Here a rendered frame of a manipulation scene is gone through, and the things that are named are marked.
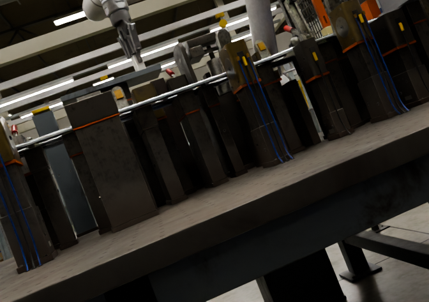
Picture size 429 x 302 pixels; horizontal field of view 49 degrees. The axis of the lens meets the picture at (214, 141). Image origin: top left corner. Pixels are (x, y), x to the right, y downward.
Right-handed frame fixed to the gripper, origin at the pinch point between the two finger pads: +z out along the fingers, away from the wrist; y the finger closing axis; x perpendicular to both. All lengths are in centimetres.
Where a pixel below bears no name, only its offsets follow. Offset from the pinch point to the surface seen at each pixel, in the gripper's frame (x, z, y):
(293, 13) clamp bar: 47, 5, 35
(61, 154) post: -35.4, 21.7, -10.0
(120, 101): -18.8, 14.2, 13.9
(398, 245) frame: 54, 97, 33
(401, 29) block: 43, 28, 74
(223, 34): 0, 11, 51
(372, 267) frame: 83, 119, -11
